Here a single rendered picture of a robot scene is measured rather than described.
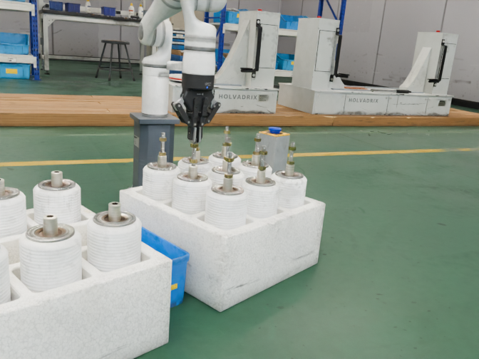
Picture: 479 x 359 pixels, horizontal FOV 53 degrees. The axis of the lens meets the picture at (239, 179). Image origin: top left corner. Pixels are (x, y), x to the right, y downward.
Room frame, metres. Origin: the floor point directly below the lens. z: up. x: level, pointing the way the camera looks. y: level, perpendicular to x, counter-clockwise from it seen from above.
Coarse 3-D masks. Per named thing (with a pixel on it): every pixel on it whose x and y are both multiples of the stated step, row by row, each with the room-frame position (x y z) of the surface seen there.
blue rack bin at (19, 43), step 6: (0, 36) 5.56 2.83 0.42; (6, 36) 5.59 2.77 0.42; (12, 36) 5.62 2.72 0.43; (18, 36) 5.64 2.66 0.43; (24, 36) 5.67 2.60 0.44; (0, 42) 5.55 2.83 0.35; (6, 42) 5.58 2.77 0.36; (12, 42) 5.61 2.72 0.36; (18, 42) 5.64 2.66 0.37; (24, 42) 5.67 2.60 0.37; (0, 48) 5.14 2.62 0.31; (6, 48) 5.16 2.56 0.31; (12, 48) 5.19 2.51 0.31; (18, 48) 5.21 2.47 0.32; (24, 48) 5.24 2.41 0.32; (18, 54) 5.22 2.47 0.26; (24, 54) 5.25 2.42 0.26
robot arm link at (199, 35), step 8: (184, 0) 1.08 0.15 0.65; (192, 0) 1.08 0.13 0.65; (184, 8) 1.09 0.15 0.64; (192, 8) 1.09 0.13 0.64; (184, 16) 1.10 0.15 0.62; (192, 16) 1.08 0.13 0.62; (192, 24) 1.08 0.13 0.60; (200, 24) 1.09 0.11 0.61; (208, 24) 1.10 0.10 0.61; (192, 32) 1.08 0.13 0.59; (200, 32) 1.08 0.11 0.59; (208, 32) 1.09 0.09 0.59; (192, 40) 1.08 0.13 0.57; (200, 40) 1.08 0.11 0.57; (208, 40) 1.09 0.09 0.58; (184, 48) 1.11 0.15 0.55; (192, 48) 1.08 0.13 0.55; (200, 48) 1.08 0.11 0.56; (208, 48) 1.09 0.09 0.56
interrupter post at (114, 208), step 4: (108, 204) 0.80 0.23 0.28; (112, 204) 0.80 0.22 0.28; (116, 204) 0.80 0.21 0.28; (120, 204) 0.80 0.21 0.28; (108, 208) 0.80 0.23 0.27; (112, 208) 0.79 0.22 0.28; (116, 208) 0.80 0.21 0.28; (120, 208) 0.81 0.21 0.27; (108, 212) 0.80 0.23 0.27; (112, 212) 0.79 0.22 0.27; (116, 212) 0.80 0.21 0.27; (120, 212) 0.81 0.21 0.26; (108, 216) 0.80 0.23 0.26; (112, 216) 0.79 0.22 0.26; (116, 216) 0.80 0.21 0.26; (120, 216) 0.81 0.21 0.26; (112, 220) 0.79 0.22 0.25; (116, 220) 0.80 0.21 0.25
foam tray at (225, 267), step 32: (128, 192) 1.17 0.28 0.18; (160, 224) 1.07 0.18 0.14; (192, 224) 1.00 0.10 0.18; (256, 224) 1.02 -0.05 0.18; (288, 224) 1.10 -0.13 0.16; (320, 224) 1.21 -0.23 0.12; (192, 256) 0.99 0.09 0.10; (224, 256) 0.93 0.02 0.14; (256, 256) 1.01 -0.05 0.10; (288, 256) 1.11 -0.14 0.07; (192, 288) 0.99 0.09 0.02; (224, 288) 0.93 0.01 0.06; (256, 288) 1.02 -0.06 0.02
